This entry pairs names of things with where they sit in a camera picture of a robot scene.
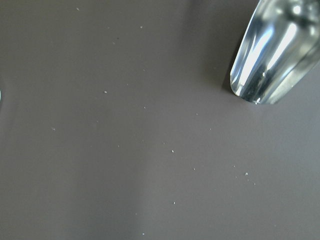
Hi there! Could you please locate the metal scoop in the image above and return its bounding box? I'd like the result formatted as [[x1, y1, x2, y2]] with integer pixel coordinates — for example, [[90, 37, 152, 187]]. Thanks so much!
[[230, 0, 320, 105]]

